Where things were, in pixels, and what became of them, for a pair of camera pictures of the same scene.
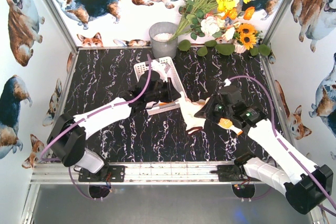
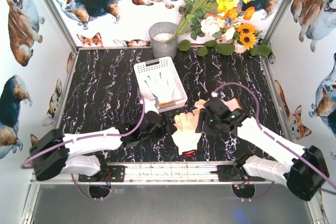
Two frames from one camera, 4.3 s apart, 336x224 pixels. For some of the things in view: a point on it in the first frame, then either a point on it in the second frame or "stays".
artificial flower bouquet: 211,9 stays
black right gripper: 210,108 → 200,121
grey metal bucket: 160,33 stays
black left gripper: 168,92 → 163,128
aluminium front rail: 140,173 stays
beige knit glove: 189,109 → 186,137
